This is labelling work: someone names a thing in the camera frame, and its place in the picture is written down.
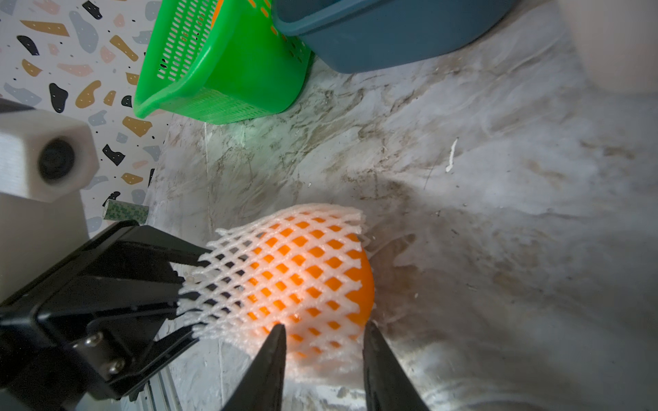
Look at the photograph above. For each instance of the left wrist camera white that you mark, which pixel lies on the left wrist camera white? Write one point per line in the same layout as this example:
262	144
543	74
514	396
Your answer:
46	161

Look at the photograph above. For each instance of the dark teal plastic bin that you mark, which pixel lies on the dark teal plastic bin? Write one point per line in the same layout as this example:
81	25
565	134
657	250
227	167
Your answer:
355	36

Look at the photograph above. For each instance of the netted orange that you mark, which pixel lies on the netted orange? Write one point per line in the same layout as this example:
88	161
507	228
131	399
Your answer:
315	279
216	11

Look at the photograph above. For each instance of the green patterned tape roll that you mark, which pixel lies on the green patterned tape roll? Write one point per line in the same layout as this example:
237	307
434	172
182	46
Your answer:
116	211

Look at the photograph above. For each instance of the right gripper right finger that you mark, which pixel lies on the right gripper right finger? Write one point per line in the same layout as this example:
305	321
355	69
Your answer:
387	387

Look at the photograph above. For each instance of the white plastic mesh basket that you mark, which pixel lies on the white plastic mesh basket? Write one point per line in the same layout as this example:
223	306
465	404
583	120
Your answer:
616	42

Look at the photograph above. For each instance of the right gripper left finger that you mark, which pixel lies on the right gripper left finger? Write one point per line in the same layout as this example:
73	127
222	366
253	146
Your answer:
261	388

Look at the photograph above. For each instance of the green plastic mesh basket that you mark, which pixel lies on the green plastic mesh basket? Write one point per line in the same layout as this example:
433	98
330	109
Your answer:
240	69

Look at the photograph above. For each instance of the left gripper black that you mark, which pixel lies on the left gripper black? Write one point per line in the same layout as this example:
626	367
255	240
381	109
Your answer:
90	325

